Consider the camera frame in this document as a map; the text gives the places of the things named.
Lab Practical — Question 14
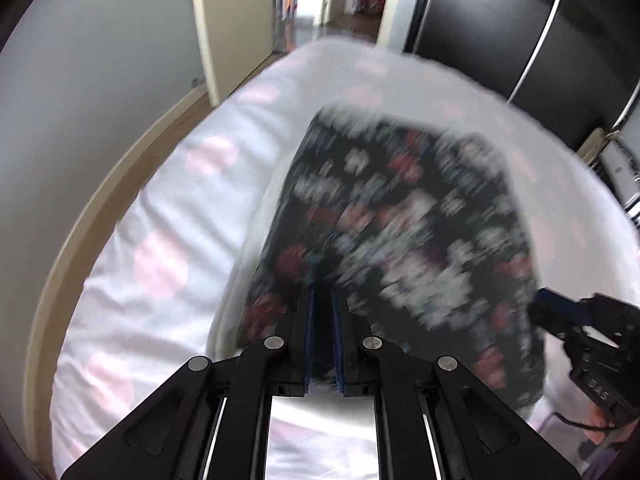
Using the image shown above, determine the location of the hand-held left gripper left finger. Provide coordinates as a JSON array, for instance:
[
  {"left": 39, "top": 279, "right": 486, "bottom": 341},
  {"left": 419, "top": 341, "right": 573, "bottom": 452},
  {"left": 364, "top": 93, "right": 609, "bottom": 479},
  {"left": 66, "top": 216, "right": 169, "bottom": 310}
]
[{"left": 60, "top": 287, "right": 316, "bottom": 480}]

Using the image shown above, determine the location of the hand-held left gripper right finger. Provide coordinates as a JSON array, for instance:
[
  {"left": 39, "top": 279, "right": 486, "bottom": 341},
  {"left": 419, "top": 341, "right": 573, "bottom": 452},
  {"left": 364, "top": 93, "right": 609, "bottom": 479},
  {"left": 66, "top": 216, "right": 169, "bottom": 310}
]
[{"left": 332, "top": 290, "right": 584, "bottom": 480}]

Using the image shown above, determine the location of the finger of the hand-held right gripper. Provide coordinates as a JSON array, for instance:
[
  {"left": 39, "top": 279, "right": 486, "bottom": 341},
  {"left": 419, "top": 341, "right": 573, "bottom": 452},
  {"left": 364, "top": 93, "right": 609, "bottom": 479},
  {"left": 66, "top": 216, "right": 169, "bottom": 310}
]
[
  {"left": 529, "top": 302, "right": 576, "bottom": 339},
  {"left": 536, "top": 287, "right": 583, "bottom": 322}
]

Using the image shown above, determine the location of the dark floral garment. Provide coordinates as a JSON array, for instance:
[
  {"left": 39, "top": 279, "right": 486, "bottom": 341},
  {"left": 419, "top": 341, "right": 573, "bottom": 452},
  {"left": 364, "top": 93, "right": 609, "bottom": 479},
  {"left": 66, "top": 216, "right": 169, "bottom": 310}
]
[{"left": 235, "top": 105, "right": 548, "bottom": 411}]

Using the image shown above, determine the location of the person's right forearm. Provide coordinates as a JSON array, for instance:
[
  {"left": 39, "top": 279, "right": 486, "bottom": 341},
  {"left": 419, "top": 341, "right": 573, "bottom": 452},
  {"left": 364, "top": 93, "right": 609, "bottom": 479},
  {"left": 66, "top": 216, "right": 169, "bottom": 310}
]
[{"left": 577, "top": 432, "right": 640, "bottom": 480}]

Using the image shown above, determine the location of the person's right hand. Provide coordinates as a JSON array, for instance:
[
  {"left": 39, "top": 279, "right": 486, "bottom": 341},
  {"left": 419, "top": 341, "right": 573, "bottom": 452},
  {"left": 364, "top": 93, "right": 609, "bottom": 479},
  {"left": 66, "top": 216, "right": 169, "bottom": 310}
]
[{"left": 582, "top": 402, "right": 626, "bottom": 448}]

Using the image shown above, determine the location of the grey white appliance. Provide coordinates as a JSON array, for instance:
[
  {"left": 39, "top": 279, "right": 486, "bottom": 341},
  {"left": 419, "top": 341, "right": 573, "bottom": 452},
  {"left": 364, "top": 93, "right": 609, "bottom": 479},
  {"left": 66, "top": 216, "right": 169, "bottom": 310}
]
[{"left": 597, "top": 130, "right": 640, "bottom": 228}]

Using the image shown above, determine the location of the bed with polka-dot sheet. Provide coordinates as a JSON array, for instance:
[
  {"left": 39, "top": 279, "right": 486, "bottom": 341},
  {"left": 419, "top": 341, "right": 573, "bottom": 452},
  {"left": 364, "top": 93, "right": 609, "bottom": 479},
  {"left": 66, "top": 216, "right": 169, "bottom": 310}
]
[{"left": 50, "top": 35, "right": 640, "bottom": 480}]

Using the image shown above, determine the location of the black wardrobe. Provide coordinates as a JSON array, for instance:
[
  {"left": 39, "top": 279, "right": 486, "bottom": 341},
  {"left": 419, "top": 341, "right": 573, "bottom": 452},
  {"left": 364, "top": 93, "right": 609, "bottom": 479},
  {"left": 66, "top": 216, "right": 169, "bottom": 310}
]
[{"left": 400, "top": 0, "right": 640, "bottom": 151}]

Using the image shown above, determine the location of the beige door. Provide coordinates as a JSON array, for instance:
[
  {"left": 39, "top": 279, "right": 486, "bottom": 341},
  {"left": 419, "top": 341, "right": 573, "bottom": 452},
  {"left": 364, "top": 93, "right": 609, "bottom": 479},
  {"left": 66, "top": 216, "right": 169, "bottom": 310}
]
[{"left": 190, "top": 0, "right": 276, "bottom": 106}]

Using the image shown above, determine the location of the black cable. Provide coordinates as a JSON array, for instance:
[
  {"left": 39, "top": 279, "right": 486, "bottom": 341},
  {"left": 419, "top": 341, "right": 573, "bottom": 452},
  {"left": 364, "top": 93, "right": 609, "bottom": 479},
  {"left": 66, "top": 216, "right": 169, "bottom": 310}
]
[{"left": 554, "top": 411, "right": 617, "bottom": 432}]

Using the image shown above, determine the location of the beige wooden bed frame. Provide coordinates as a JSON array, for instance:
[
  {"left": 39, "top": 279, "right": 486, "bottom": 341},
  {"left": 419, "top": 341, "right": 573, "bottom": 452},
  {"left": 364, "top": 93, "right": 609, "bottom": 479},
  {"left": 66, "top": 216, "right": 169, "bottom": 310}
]
[{"left": 22, "top": 87, "right": 223, "bottom": 441}]

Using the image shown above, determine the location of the grey door frame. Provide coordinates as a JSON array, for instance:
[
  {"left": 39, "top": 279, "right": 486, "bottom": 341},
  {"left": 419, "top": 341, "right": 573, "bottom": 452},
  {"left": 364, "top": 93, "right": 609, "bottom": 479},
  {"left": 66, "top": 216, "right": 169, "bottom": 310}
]
[{"left": 375, "top": 0, "right": 441, "bottom": 53}]

